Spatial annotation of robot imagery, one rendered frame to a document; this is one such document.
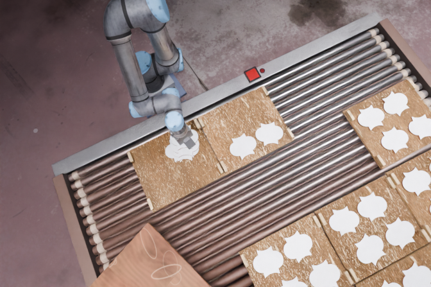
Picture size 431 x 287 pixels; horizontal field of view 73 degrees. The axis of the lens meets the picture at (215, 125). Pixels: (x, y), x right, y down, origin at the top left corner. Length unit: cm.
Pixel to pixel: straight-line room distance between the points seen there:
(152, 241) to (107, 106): 166
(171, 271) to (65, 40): 253
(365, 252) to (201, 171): 86
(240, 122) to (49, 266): 196
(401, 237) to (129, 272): 127
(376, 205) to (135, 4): 139
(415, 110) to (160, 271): 152
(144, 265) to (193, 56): 194
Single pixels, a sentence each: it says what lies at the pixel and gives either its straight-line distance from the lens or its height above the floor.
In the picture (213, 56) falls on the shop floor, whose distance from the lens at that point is 282.
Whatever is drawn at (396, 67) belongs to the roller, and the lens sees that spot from 196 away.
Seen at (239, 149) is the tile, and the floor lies 95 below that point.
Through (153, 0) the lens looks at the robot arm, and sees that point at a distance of 112.
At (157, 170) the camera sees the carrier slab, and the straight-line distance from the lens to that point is 156.
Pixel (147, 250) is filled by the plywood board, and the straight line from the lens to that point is 145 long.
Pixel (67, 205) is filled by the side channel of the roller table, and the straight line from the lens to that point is 170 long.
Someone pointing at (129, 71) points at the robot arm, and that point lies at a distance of 121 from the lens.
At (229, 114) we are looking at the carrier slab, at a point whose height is 94.
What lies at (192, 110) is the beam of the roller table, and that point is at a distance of 163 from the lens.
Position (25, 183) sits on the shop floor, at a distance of 300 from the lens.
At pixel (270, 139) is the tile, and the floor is 95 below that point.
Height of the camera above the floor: 244
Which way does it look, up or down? 73 degrees down
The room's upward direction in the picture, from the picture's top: 9 degrees counter-clockwise
